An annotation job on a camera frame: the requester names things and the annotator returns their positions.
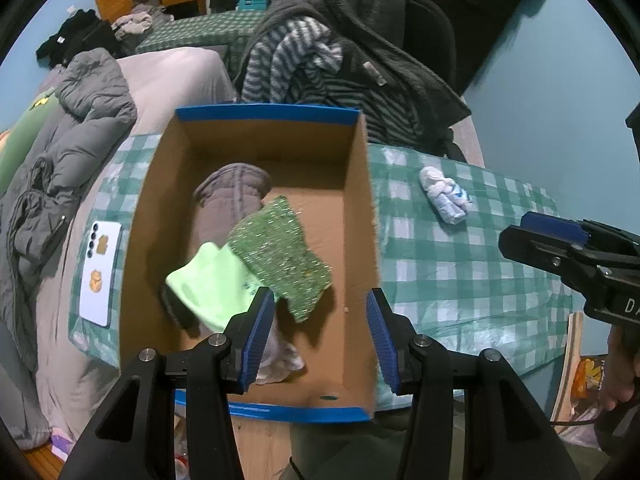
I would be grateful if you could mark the white smartphone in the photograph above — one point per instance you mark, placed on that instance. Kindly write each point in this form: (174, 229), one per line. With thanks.
(100, 270)

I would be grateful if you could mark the dark green checkered table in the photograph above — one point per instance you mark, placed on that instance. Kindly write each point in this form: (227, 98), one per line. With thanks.
(200, 30)

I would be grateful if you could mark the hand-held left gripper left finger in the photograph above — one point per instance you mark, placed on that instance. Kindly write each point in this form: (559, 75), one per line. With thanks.
(255, 340)

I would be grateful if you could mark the person's right hand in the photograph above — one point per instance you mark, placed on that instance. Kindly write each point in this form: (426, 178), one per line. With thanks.
(616, 377)

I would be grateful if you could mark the white and blue sock bundle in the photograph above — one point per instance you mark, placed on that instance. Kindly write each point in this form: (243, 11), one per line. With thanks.
(445, 195)

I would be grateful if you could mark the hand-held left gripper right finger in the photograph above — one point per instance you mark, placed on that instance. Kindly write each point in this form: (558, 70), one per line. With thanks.
(382, 340)

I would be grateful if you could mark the wooden board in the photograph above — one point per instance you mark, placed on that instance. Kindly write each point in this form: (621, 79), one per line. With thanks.
(567, 360)

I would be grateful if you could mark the grey puffer jacket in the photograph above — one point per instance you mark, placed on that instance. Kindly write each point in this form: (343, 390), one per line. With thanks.
(75, 135)

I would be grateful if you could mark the grey clothes pile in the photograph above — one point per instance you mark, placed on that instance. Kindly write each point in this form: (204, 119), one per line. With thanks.
(137, 20)

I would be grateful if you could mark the green pillow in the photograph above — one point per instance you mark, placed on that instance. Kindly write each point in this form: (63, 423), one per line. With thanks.
(20, 145)

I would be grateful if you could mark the orange printed bag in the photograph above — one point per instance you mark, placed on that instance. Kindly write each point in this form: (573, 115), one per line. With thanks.
(590, 375)

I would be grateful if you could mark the teal plastic crate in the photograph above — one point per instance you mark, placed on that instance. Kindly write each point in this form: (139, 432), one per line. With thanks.
(255, 2)

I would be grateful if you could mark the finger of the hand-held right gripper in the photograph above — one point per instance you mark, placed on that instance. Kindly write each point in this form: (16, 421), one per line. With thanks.
(550, 225)
(540, 252)

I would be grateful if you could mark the black hanging cloth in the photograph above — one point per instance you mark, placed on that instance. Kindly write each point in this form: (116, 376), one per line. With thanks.
(475, 10)

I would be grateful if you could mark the cardboard box with blue rim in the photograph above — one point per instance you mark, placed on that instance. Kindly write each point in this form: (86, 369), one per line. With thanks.
(300, 175)

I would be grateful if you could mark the dark grey fleece robe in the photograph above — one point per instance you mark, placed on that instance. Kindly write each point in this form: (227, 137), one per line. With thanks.
(375, 20)

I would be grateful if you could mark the light green cloth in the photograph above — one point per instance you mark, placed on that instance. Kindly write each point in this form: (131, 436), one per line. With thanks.
(210, 285)

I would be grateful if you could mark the green glitter cloth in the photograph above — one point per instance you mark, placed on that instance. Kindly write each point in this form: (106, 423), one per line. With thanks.
(280, 250)

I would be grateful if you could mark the grey striped fleece robe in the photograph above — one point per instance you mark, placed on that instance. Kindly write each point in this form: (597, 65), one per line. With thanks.
(295, 50)

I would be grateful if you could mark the white patterned sock bundle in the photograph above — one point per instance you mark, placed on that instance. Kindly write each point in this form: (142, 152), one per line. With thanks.
(285, 360)

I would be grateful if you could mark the black clothes pile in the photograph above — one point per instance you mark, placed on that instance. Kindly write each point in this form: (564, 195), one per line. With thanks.
(80, 35)

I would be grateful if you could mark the green checkered tablecloth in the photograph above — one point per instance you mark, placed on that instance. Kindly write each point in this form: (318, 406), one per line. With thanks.
(450, 270)

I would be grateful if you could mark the grey knit beanie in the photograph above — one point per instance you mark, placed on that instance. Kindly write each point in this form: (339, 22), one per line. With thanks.
(225, 195)

